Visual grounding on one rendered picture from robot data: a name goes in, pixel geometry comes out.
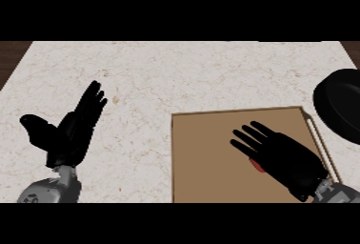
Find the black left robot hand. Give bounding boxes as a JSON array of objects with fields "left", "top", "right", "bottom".
[{"left": 17, "top": 80, "right": 108, "bottom": 169}]

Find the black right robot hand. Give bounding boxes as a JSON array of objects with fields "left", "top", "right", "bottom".
[{"left": 228, "top": 120, "right": 330, "bottom": 203}]

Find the red bell pepper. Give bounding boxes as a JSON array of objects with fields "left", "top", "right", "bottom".
[{"left": 247, "top": 157, "right": 266, "bottom": 174}]

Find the brown wooden tray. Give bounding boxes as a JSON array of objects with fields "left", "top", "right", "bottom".
[{"left": 169, "top": 106, "right": 343, "bottom": 204}]

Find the black pot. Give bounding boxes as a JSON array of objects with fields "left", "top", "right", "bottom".
[{"left": 312, "top": 68, "right": 360, "bottom": 146}]

